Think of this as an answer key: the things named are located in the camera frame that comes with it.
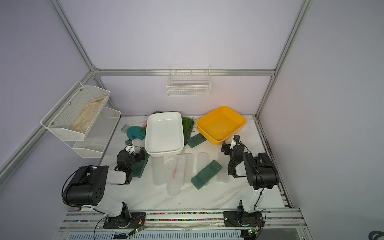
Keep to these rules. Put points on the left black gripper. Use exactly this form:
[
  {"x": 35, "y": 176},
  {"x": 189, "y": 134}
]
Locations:
[{"x": 139, "y": 154}]

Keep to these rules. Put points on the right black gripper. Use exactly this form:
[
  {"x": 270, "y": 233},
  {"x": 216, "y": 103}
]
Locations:
[{"x": 227, "y": 147}]

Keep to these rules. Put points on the yellow plastic storage box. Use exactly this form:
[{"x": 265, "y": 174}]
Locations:
[{"x": 220, "y": 124}]

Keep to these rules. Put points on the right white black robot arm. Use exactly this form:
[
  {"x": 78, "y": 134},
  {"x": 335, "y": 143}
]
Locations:
[{"x": 259, "y": 170}]

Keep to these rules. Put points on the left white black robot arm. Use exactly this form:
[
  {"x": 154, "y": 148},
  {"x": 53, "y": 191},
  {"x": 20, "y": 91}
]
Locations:
[{"x": 85, "y": 188}]

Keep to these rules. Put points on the pink object behind box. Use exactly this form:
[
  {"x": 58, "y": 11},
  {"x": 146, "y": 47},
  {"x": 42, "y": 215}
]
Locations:
[{"x": 145, "y": 124}]

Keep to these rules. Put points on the white plastic storage box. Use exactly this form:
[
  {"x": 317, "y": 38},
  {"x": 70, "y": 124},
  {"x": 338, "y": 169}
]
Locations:
[{"x": 164, "y": 134}]

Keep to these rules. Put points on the clear pencil case with pink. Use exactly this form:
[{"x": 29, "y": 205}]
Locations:
[{"x": 178, "y": 174}]

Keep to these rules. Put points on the green rubber glove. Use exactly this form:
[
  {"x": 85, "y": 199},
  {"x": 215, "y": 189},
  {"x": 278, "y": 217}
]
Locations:
[{"x": 134, "y": 132}]

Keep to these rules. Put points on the lower white mesh shelf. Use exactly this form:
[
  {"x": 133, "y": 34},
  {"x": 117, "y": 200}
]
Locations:
[{"x": 99, "y": 136}]

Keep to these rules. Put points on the white mesh shelf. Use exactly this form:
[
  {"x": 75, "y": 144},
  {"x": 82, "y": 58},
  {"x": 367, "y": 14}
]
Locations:
[
  {"x": 61, "y": 117},
  {"x": 99, "y": 136}
]

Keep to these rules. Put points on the green artificial grass mat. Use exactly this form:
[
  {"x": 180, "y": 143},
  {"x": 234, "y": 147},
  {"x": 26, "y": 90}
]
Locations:
[{"x": 188, "y": 123}]

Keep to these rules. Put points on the beige cloth in shelf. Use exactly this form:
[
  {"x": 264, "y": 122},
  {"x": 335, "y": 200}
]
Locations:
[{"x": 84, "y": 120}]

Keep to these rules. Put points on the upper white mesh shelf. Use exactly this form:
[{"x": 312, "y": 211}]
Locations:
[{"x": 61, "y": 117}]

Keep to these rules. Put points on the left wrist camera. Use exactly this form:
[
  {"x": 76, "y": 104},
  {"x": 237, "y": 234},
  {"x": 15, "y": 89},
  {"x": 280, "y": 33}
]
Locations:
[{"x": 129, "y": 145}]

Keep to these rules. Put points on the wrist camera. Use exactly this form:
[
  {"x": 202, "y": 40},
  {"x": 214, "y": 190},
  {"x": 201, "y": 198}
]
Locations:
[
  {"x": 235, "y": 140},
  {"x": 129, "y": 145}
]

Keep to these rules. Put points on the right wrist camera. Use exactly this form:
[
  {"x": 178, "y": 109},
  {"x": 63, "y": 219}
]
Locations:
[{"x": 235, "y": 140}]

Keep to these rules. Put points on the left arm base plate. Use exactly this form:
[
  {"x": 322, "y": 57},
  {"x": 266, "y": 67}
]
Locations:
[{"x": 132, "y": 221}]

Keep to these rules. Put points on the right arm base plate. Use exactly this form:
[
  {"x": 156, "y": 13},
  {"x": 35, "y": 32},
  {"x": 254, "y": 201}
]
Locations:
[{"x": 245, "y": 219}]

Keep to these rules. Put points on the white wire wall basket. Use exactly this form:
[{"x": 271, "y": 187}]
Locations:
[{"x": 189, "y": 80}]

